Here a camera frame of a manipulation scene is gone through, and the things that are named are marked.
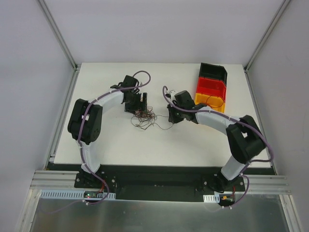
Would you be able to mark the aluminium front rail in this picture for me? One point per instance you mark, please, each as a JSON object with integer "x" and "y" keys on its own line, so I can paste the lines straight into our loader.
{"x": 259, "y": 184}

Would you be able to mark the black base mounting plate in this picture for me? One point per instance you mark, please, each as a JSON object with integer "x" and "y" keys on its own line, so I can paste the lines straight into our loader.
{"x": 159, "y": 183}

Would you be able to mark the white cable duct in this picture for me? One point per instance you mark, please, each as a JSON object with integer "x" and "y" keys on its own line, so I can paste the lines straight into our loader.
{"x": 211, "y": 198}
{"x": 76, "y": 195}

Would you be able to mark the red storage bin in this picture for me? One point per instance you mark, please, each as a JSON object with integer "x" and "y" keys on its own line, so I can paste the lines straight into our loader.
{"x": 211, "y": 87}

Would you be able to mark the black storage bin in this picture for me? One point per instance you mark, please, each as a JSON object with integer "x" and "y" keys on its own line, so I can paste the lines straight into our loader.
{"x": 211, "y": 71}

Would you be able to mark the yellow storage bin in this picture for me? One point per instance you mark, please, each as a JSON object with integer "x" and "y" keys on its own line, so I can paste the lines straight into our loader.
{"x": 216, "y": 103}

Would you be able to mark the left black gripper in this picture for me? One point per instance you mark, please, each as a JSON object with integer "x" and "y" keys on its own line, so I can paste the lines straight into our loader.
{"x": 136, "y": 104}

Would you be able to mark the left white cable duct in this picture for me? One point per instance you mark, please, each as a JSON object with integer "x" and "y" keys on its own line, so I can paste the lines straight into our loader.
{"x": 76, "y": 195}

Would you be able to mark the right white cable duct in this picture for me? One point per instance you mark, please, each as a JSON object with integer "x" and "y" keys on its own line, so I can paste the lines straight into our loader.
{"x": 211, "y": 198}

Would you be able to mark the aluminium frame post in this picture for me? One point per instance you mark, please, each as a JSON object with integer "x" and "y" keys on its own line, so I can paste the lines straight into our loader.
{"x": 57, "y": 33}
{"x": 268, "y": 32}

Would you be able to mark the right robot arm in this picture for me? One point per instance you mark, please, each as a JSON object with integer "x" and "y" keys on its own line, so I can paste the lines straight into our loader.
{"x": 244, "y": 137}

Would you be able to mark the right aluminium frame post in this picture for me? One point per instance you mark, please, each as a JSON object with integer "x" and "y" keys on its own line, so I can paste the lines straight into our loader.
{"x": 268, "y": 32}

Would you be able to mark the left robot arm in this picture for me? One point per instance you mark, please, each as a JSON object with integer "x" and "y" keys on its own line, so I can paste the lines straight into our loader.
{"x": 86, "y": 117}

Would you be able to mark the left aluminium frame post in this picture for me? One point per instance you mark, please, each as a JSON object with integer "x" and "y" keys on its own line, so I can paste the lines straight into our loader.
{"x": 57, "y": 33}

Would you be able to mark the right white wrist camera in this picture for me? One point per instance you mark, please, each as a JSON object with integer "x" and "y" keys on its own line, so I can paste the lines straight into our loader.
{"x": 172, "y": 94}

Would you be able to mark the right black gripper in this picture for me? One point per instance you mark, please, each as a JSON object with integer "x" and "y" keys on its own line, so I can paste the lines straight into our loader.
{"x": 174, "y": 115}

